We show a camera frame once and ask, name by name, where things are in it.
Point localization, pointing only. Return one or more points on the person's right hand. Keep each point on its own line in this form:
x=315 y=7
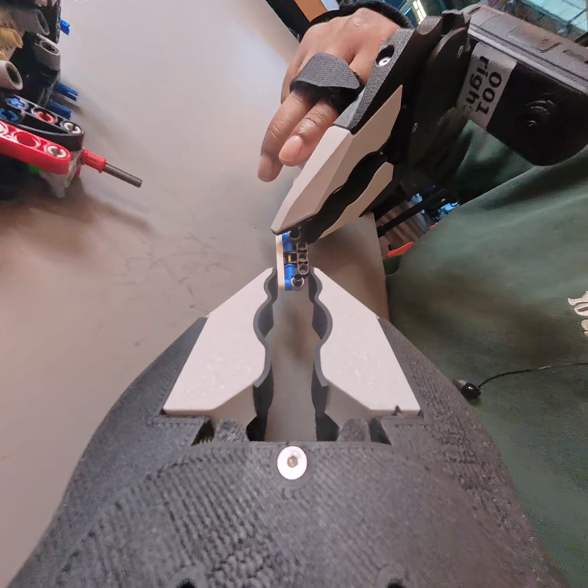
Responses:
x=340 y=36

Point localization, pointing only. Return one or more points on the wooden edged desk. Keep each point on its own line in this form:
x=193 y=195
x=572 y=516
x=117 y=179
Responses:
x=312 y=9

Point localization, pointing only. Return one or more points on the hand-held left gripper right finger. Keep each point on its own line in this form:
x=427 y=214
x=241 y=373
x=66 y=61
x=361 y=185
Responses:
x=367 y=367

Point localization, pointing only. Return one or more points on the partly built lego car chassis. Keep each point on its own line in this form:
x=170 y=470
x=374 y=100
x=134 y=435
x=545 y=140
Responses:
x=36 y=115

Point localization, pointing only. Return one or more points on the black lego cross connector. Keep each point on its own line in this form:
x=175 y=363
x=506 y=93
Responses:
x=303 y=257

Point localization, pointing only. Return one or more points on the blue lego pin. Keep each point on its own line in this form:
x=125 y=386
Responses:
x=289 y=243
x=289 y=281

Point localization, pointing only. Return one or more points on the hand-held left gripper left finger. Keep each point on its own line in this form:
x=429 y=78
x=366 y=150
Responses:
x=216 y=363

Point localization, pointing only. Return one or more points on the white four-hole lego beam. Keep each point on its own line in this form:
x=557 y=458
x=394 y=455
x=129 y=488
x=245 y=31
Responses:
x=279 y=262

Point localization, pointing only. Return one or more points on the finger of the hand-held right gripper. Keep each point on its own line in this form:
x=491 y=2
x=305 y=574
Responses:
x=372 y=197
x=340 y=160

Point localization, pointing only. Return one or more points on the orange traffic cone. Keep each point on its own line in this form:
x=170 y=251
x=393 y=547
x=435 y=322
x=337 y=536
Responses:
x=400 y=249

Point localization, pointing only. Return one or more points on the grey lego connector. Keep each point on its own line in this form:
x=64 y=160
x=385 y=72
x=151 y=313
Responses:
x=299 y=232
x=298 y=281

